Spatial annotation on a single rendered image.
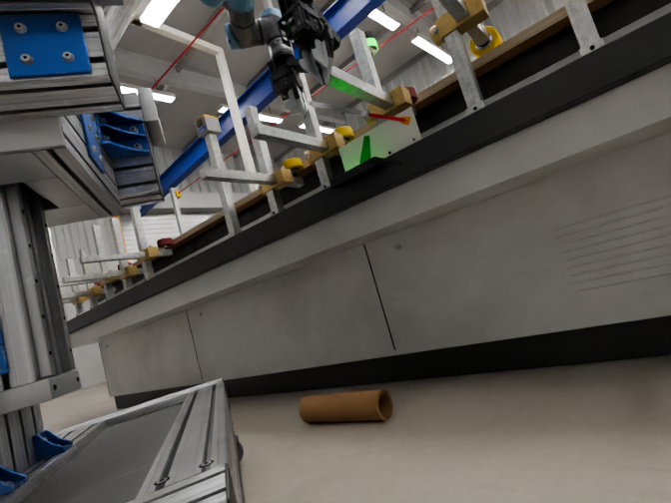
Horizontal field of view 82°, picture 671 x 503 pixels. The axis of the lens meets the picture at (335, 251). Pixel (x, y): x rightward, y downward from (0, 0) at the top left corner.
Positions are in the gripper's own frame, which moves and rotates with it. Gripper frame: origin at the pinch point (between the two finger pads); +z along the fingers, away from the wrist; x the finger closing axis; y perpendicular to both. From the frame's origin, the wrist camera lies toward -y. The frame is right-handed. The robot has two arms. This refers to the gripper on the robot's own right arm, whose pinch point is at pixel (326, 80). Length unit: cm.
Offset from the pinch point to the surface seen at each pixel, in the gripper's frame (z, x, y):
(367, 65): -15.9, -2.8, -29.6
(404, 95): -2.0, 5.0, -29.7
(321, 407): 77, -44, -18
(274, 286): 34, -87, -52
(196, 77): -409, -480, -359
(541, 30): -6, 39, -46
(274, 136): 0.6, -23.5, -5.3
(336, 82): -0.6, 0.3, -3.9
